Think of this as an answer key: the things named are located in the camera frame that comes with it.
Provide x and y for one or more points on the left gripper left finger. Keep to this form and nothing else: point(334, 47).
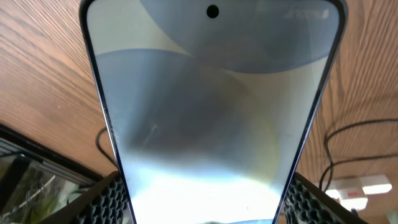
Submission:
point(105, 202)

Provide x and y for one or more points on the blue-screen Samsung smartphone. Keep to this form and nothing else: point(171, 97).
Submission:
point(208, 103)

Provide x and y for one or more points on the white power strip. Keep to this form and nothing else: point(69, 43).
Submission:
point(371, 185)

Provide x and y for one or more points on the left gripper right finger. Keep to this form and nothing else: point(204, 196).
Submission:
point(307, 204)

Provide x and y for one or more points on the white charger plug adapter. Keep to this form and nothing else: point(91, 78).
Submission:
point(353, 198)

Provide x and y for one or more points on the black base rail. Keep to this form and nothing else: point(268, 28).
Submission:
point(45, 158)

